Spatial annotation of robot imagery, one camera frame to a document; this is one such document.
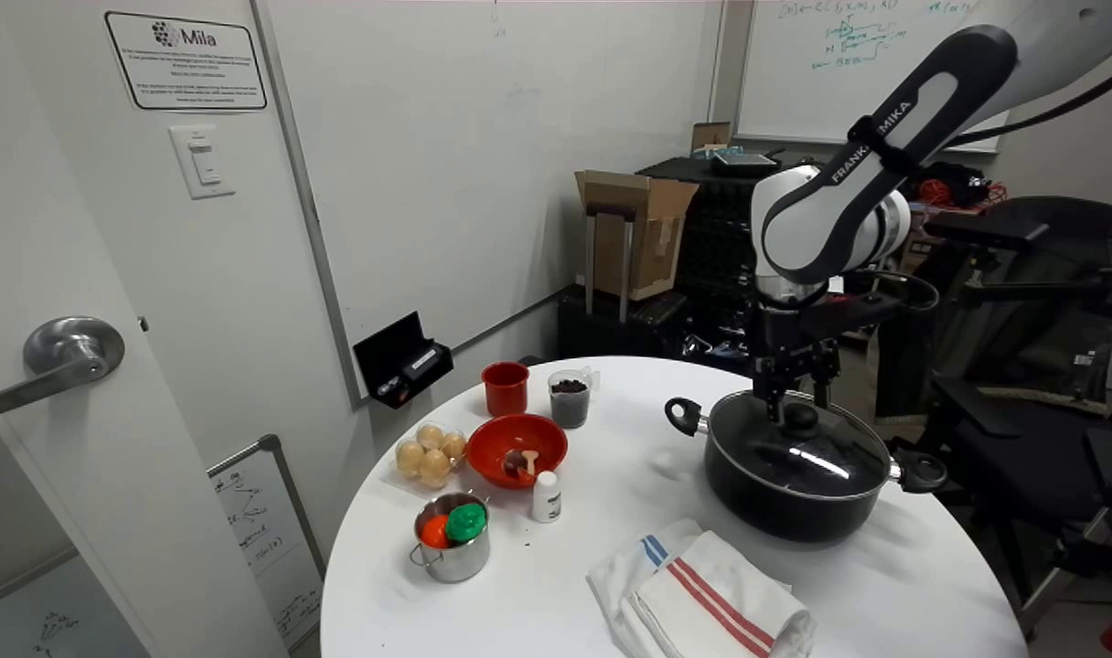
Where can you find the orange ball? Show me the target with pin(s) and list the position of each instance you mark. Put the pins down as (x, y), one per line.
(434, 531)

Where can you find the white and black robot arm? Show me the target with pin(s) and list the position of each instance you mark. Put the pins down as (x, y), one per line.
(885, 135)

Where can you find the small white and orange toy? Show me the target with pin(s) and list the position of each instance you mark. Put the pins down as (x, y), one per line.
(526, 463)

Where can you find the black cabinet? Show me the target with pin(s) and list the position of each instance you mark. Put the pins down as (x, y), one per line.
(702, 268)

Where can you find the small brown box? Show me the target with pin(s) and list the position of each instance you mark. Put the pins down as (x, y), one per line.
(709, 135)

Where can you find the green ball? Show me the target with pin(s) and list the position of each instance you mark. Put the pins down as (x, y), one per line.
(465, 522)

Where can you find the beige bread piece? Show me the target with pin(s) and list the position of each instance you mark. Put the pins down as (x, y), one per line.
(436, 465)

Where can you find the small leaning whiteboard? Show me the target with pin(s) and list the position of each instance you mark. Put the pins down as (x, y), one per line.
(263, 537)

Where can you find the open cardboard box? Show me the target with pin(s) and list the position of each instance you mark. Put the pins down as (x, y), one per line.
(633, 243)

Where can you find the black office chair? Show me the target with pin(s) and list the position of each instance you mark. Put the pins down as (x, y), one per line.
(1042, 450)

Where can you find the black marker holder box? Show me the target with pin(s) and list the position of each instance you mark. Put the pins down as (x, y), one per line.
(395, 361)

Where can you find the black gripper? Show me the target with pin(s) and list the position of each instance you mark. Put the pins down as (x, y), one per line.
(797, 327)

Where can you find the red object on desk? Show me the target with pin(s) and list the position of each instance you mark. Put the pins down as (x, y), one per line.
(940, 191)

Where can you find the pale round potato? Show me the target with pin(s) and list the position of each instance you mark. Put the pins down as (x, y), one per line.
(455, 448)
(412, 459)
(429, 438)

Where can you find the white light switch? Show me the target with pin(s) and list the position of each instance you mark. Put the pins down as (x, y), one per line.
(203, 163)

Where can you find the white door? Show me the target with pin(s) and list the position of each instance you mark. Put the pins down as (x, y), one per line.
(44, 523)

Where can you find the red bowl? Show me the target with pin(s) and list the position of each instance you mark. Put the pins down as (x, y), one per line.
(487, 445)

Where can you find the glass lid with black knob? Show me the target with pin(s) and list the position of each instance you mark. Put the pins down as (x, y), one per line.
(751, 450)

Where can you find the red cup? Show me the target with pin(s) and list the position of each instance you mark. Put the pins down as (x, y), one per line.
(506, 388)

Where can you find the teal book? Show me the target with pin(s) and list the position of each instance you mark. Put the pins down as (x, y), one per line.
(741, 158)

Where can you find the small dark toy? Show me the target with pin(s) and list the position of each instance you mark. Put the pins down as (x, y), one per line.
(514, 465)

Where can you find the small white bottle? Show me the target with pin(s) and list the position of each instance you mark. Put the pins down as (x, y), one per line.
(546, 499)

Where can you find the large wall whiteboard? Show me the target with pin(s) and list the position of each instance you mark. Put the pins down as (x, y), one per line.
(824, 59)

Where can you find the metal cup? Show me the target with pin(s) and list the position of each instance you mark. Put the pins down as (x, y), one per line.
(455, 561)

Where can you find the white towel with coloured stripes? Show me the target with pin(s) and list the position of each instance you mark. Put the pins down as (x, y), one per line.
(702, 605)

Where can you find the white printed wall sign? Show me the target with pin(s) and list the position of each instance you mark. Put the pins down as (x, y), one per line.
(189, 59)

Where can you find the glass cup with dark contents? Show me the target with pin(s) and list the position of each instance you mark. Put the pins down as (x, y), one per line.
(568, 403)

